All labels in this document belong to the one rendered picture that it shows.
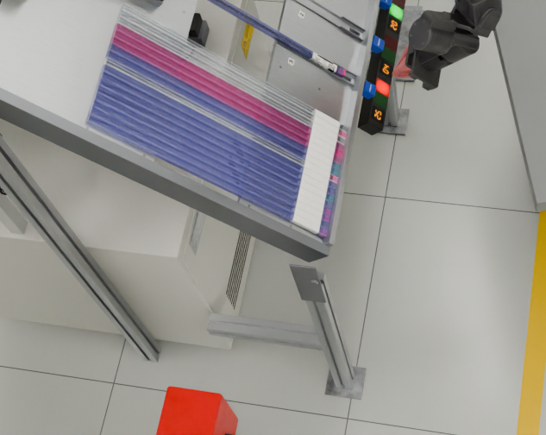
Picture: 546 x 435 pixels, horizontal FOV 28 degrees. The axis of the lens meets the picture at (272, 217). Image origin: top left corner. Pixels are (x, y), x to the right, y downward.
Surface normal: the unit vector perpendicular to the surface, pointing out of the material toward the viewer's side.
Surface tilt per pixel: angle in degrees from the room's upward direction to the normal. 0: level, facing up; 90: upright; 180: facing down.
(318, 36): 45
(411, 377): 0
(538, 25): 0
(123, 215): 0
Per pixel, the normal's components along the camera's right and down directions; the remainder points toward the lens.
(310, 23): 0.57, -0.23
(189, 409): -0.16, -0.44
